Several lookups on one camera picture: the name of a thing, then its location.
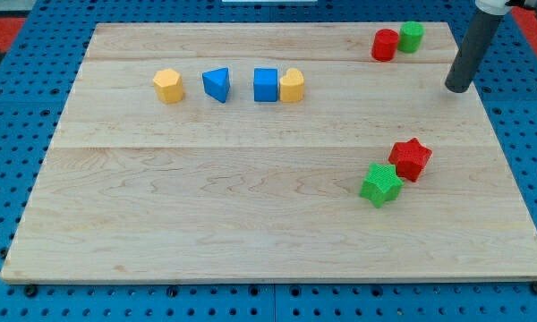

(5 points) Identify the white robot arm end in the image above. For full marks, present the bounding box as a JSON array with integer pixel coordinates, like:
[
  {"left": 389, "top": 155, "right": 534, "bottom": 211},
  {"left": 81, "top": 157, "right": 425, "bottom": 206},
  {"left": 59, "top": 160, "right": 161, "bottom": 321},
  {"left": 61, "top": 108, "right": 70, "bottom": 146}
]
[{"left": 475, "top": 0, "right": 537, "bottom": 15}]

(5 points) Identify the yellow heart block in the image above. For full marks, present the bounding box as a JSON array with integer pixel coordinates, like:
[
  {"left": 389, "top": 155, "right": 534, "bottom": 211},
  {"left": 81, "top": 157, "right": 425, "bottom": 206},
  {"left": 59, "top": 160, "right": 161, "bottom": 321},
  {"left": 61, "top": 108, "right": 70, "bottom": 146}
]
[{"left": 279, "top": 68, "right": 304, "bottom": 103}]

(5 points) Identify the wooden board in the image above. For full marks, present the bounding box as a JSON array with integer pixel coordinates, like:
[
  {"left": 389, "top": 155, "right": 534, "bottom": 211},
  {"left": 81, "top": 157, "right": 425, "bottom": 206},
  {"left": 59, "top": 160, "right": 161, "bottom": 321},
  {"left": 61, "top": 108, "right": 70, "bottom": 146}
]
[{"left": 0, "top": 22, "right": 537, "bottom": 284}]

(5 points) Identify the blue cube block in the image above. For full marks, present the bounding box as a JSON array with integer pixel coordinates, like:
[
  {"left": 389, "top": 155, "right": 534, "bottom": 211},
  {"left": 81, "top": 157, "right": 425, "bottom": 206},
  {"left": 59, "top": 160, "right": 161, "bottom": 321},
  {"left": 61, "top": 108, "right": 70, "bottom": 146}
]
[{"left": 253, "top": 68, "right": 278, "bottom": 102}]

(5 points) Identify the blue triangle block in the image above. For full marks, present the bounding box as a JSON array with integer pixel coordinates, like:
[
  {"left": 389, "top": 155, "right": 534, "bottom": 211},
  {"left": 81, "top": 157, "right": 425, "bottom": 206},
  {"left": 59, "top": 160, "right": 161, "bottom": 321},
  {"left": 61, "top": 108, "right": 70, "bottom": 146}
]
[{"left": 201, "top": 67, "right": 230, "bottom": 103}]

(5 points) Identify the green star block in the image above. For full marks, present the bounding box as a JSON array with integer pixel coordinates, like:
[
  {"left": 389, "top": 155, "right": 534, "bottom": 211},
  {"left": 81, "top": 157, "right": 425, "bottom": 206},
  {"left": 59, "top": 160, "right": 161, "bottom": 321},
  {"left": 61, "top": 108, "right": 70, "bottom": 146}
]
[{"left": 359, "top": 163, "right": 404, "bottom": 208}]

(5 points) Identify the yellow hexagon block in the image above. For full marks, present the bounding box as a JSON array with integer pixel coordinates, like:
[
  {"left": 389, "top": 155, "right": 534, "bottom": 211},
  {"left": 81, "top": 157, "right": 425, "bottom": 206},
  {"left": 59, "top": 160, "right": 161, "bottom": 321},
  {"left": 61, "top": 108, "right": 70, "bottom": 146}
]
[{"left": 152, "top": 69, "right": 184, "bottom": 104}]

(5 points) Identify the red star block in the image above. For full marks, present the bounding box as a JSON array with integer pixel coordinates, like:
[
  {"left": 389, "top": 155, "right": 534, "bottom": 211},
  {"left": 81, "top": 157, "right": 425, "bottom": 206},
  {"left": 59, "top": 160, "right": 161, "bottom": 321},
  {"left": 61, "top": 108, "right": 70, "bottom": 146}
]
[{"left": 388, "top": 138, "right": 432, "bottom": 182}]

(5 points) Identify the red cylinder block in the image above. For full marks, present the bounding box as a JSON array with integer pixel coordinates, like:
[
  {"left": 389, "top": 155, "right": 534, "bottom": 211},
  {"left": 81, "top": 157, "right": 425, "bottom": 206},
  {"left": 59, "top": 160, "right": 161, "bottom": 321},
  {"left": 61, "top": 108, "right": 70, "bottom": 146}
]
[{"left": 371, "top": 29, "right": 399, "bottom": 62}]

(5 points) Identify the green cylinder block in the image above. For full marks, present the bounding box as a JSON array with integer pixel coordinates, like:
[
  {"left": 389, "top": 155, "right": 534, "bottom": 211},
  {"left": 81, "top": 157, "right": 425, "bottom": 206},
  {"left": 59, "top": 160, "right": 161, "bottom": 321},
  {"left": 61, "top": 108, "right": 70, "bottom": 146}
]
[{"left": 397, "top": 21, "right": 424, "bottom": 54}]

